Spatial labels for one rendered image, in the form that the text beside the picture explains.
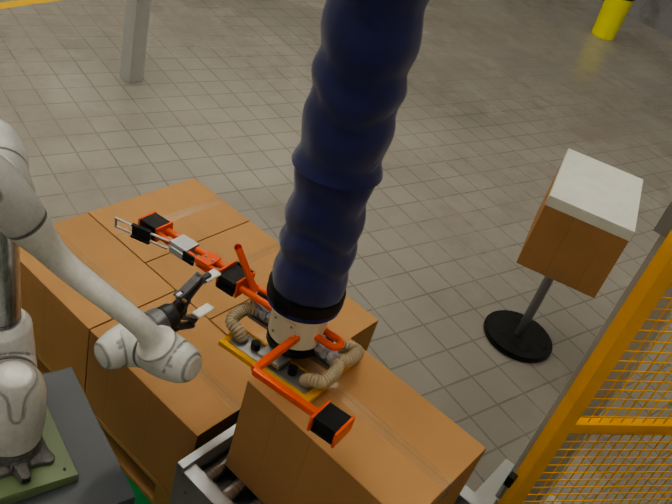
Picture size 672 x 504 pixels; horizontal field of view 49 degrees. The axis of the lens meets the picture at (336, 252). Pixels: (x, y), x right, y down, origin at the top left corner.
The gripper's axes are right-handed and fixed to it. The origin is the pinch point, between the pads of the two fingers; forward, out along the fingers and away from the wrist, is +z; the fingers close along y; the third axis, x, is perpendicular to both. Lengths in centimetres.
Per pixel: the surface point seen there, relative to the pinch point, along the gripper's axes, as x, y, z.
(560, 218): 56, 15, 178
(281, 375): 30.8, 10.4, -1.4
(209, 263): -9.3, 0.3, 9.1
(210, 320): -25, 54, 38
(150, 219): -36.5, 0.6, 10.4
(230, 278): 0.0, -0.3, 8.3
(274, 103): -192, 108, 301
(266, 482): 40, 44, -10
